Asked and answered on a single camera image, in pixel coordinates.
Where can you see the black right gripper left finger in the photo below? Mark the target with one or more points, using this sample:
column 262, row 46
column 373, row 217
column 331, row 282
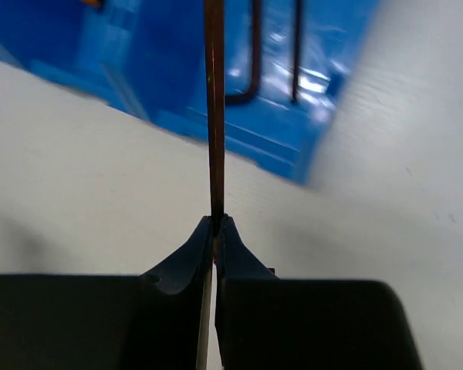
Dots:
column 174, row 320

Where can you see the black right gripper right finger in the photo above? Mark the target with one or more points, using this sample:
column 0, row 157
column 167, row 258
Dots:
column 238, row 301

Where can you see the thick long brown hex key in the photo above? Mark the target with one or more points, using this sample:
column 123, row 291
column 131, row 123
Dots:
column 241, row 98

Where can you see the thin long brown hex key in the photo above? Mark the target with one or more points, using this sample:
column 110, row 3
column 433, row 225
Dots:
column 214, row 36

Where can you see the short brown hex key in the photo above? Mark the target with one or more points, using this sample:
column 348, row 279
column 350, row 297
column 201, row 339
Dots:
column 297, row 39

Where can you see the blue three-compartment bin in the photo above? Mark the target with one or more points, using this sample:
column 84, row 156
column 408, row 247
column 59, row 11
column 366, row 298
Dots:
column 146, row 58

